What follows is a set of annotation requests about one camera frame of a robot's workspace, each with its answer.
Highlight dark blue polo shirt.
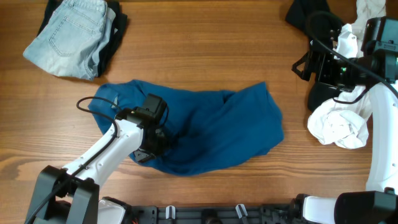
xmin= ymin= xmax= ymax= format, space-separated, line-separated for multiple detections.
xmin=88 ymin=80 xmax=284 ymax=176

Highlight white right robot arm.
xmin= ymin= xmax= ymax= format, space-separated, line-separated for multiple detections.
xmin=301 ymin=52 xmax=397 ymax=223

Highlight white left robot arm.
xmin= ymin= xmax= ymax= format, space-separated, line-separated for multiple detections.
xmin=25 ymin=118 xmax=169 ymax=223

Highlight black crumpled garment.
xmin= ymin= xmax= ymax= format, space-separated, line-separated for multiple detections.
xmin=285 ymin=0 xmax=341 ymax=112

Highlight white crumpled t-shirt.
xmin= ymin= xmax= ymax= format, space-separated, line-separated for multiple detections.
xmin=307 ymin=0 xmax=386 ymax=149

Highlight black folded garment under jeans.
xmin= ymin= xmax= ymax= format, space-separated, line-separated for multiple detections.
xmin=37 ymin=0 xmax=129 ymax=78

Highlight light blue folded jeans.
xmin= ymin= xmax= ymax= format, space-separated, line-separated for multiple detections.
xmin=22 ymin=0 xmax=116 ymax=81

